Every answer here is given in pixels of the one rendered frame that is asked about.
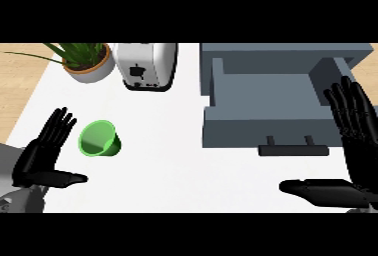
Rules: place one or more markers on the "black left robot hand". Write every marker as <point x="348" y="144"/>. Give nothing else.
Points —
<point x="40" y="156"/>

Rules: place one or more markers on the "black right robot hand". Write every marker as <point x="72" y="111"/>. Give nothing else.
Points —
<point x="356" y="156"/>

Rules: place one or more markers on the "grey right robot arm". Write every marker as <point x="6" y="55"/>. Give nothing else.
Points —
<point x="363" y="210"/>

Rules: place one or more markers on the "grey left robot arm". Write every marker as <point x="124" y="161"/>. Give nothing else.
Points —
<point x="19" y="196"/>

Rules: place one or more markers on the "green plastic cup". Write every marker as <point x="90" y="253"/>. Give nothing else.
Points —
<point x="99" y="138"/>

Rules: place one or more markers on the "grey open drawer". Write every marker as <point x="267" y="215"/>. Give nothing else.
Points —
<point x="267" y="110"/>

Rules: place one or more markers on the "potted green plant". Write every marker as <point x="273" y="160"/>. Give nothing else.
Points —
<point x="81" y="60"/>

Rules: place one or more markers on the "grey cabinet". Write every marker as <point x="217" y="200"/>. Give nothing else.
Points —
<point x="289" y="56"/>

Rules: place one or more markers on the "white toaster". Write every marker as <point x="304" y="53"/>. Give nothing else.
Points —
<point x="144" y="66"/>

